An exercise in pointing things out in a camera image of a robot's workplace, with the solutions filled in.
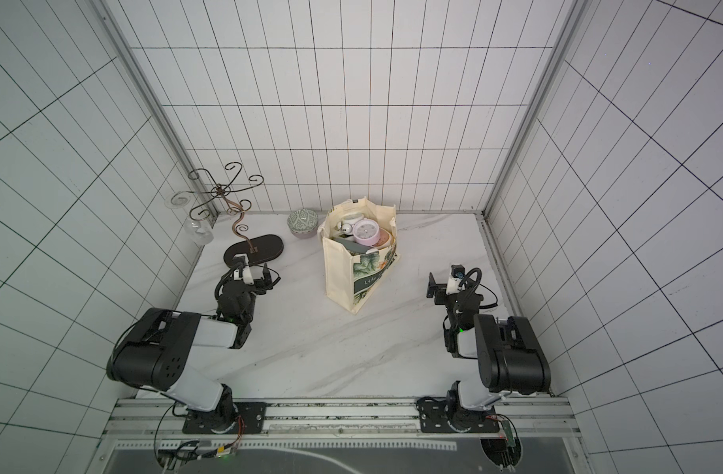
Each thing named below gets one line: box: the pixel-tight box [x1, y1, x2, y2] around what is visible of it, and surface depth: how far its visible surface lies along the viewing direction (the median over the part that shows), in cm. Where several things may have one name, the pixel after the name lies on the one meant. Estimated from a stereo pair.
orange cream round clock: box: [373, 227, 393, 248], surface depth 90 cm
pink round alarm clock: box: [352, 218, 381, 246], surface depth 89 cm
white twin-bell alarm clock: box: [335, 217, 359, 237], surface depth 92 cm
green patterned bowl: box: [286, 208, 320, 239], surface depth 112 cm
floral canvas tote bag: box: [318, 197, 401, 316], surface depth 87 cm
